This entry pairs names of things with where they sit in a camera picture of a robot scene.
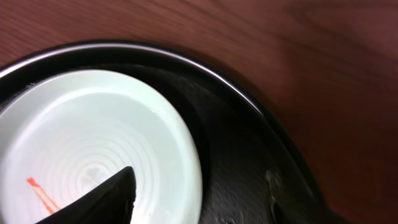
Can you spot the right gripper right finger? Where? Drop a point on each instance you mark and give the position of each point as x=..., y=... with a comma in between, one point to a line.
x=281, y=214

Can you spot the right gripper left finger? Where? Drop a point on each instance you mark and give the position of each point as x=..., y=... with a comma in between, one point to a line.
x=112, y=202

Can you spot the light blue plate top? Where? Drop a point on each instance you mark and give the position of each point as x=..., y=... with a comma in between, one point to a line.
x=68, y=134

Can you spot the black round tray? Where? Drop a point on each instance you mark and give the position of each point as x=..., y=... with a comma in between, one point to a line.
x=248, y=160

